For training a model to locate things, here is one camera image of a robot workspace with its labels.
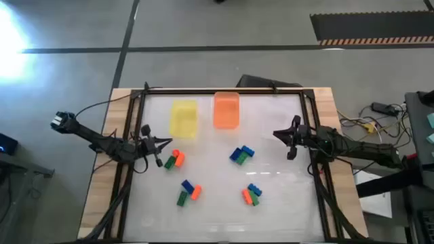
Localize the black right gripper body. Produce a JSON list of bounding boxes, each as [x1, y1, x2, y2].
[[286, 115, 310, 161]]

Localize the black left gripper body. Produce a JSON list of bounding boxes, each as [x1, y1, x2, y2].
[[137, 123, 164, 168]]

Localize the translucent yellow plastic bin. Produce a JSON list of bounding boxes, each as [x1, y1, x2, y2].
[[168, 98, 199, 139]]

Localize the black floor box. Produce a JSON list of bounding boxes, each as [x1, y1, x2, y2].
[[236, 74, 303, 89]]

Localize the translucent orange plastic bin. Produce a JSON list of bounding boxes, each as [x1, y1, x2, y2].
[[212, 91, 241, 130]]

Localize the black power adapter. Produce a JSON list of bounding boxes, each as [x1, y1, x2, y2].
[[370, 101, 400, 117]]

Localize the black metal beam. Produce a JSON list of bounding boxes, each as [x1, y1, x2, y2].
[[355, 167, 425, 199]]

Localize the white paper sheet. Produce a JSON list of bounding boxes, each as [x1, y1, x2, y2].
[[352, 169, 393, 219]]

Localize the grey side table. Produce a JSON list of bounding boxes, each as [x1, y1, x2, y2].
[[404, 90, 434, 244]]

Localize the grey metal desk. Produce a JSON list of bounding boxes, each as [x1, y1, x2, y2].
[[0, 152, 55, 244]]

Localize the black hazard-striped floor ramp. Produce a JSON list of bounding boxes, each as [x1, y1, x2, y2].
[[309, 9, 434, 47]]

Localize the black device with blue light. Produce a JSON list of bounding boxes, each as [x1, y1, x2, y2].
[[0, 133, 19, 156]]

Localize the black metal table frame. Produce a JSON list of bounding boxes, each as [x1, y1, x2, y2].
[[79, 87, 369, 244]]

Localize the tangled floor cables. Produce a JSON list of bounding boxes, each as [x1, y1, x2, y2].
[[337, 101, 413, 150]]

